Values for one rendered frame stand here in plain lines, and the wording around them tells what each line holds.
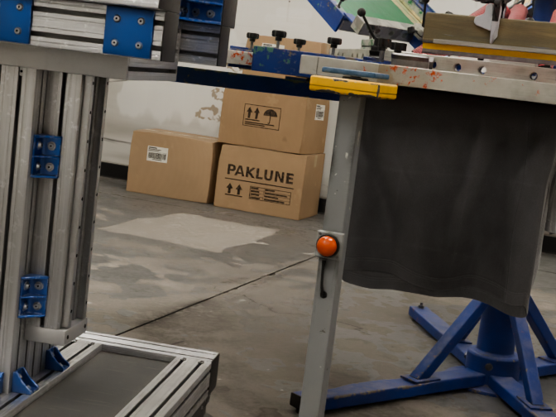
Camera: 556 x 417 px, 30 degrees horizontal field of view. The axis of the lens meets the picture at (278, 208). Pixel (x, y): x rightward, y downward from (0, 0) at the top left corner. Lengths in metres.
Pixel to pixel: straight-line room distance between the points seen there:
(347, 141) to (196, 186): 5.08
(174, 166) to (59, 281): 4.81
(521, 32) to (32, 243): 1.24
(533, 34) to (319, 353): 1.02
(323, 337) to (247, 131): 4.89
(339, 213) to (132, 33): 0.49
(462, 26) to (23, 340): 1.27
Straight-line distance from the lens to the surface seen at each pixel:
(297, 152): 6.63
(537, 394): 3.26
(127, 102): 7.69
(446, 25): 2.61
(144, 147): 7.07
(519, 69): 2.84
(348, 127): 1.88
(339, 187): 1.89
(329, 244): 1.87
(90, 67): 2.02
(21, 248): 2.17
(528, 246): 2.12
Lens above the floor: 0.96
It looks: 8 degrees down
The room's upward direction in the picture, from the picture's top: 7 degrees clockwise
